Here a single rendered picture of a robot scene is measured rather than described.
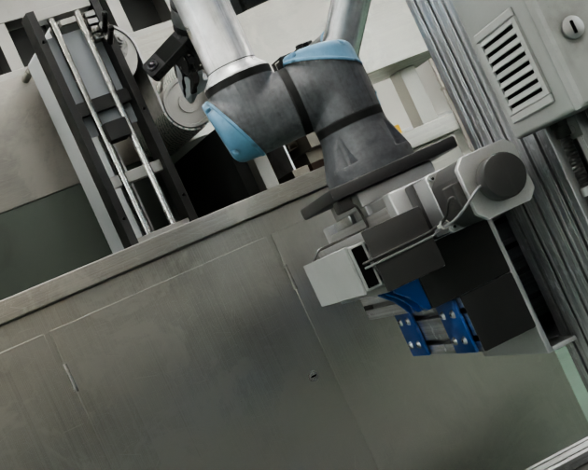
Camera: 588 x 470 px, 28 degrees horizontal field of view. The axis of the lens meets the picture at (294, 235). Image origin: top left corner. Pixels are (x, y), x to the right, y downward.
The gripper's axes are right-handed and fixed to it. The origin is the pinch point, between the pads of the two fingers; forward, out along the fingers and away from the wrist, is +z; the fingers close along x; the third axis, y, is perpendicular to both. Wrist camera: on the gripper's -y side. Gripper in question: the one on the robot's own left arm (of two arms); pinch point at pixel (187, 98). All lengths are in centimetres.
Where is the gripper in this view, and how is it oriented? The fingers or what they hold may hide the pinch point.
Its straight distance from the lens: 259.0
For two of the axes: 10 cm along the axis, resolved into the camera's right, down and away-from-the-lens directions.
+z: 0.0, 6.8, 7.3
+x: -5.5, -6.1, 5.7
